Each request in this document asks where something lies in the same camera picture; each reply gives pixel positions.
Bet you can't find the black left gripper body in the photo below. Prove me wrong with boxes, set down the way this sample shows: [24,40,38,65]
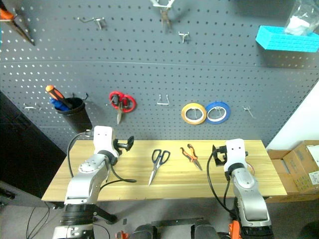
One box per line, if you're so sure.
[113,138,124,157]

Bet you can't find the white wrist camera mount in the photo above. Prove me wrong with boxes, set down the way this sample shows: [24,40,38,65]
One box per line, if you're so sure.
[223,138,247,173]
[92,125,117,156]

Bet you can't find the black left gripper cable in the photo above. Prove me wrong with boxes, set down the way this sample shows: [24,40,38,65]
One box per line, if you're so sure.
[100,161,138,190]

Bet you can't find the blue tape roll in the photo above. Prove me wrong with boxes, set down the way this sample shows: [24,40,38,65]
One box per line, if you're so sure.
[205,101,232,124]

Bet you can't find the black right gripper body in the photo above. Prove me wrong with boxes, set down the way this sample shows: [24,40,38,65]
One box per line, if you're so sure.
[219,145,228,167]

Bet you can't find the red handled scissors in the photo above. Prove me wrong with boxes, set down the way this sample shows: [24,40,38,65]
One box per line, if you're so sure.
[108,91,138,125]

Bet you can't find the orange robot body part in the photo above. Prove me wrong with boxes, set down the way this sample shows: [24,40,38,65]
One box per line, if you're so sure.
[228,220,240,239]

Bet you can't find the silver wire loop hook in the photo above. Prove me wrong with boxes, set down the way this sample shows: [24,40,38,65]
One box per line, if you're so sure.
[157,94,171,106]

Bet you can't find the labelled cardboard box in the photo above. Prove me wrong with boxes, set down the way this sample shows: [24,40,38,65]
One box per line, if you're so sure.
[283,139,319,194]

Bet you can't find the black left camera cable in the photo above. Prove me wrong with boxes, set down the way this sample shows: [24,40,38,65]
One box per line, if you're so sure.
[66,130,94,178]

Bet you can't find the black cabinet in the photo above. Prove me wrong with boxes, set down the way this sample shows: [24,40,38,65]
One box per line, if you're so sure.
[0,91,68,208]

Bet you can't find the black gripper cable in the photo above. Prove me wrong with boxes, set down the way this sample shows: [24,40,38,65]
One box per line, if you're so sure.
[206,150,240,223]
[100,161,138,190]

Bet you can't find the black hanging tool cup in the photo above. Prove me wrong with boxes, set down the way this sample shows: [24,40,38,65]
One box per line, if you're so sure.
[55,92,94,134]

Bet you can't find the grey pegboard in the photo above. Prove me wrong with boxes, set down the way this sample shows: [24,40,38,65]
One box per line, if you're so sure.
[0,0,319,148]

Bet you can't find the black handled scissors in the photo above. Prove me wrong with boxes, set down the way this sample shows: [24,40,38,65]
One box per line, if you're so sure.
[148,148,171,187]

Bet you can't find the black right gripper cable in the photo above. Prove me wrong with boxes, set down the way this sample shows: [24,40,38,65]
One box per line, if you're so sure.
[206,150,240,223]

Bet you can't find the thin black floor cable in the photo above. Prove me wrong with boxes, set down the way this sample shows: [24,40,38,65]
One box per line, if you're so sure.
[25,202,51,239]

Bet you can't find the white handled pliers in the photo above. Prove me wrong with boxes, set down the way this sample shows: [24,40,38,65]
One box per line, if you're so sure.
[149,0,176,34]

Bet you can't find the black flat bracket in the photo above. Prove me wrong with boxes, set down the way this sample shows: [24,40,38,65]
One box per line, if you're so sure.
[150,218,204,228]

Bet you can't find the dark rounded shape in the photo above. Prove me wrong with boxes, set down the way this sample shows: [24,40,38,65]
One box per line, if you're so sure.
[130,223,159,239]
[193,222,218,239]

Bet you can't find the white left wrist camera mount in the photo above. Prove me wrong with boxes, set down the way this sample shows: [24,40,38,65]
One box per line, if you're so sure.
[92,125,117,156]

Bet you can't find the black right camera cable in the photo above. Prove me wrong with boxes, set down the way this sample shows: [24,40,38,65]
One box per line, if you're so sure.
[223,174,233,212]

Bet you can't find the clear plastic bag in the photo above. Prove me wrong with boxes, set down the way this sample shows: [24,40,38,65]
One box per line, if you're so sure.
[283,0,319,36]

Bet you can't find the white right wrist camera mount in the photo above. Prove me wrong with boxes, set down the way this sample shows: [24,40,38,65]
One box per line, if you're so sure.
[223,138,247,173]

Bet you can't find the open brown cardboard box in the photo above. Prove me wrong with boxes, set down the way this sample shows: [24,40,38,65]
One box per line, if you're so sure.
[265,148,319,204]

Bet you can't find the yellow tape roll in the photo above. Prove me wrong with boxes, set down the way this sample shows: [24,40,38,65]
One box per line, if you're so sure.
[180,103,208,125]

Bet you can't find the cyan plastic storage bin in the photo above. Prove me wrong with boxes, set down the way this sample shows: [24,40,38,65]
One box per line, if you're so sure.
[255,25,319,53]

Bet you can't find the blue handled screwdriver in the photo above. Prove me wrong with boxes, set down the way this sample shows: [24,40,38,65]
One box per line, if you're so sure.
[48,97,71,112]

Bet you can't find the orange black screwdriver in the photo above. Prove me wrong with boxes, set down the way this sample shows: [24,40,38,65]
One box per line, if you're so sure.
[45,85,73,109]

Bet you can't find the orange black hanging long-nose pliers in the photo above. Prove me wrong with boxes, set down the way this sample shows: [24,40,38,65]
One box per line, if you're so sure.
[0,6,36,47]

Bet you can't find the small orange black pliers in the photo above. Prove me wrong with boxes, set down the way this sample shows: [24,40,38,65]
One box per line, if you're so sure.
[179,143,203,172]

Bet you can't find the black camera cable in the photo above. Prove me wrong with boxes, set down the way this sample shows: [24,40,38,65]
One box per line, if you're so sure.
[223,174,233,212]
[66,130,94,178]

